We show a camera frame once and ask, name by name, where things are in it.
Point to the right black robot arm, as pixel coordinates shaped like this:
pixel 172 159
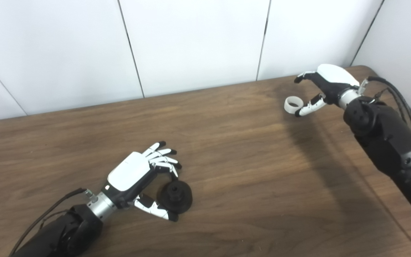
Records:
pixel 387 139

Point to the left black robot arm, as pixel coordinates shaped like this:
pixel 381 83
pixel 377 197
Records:
pixel 62 232

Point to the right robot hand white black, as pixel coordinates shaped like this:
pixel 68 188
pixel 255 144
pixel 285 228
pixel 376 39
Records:
pixel 334 80

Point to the round black part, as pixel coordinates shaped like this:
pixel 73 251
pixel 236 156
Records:
pixel 180 200

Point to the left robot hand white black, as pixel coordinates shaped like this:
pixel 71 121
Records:
pixel 130 175

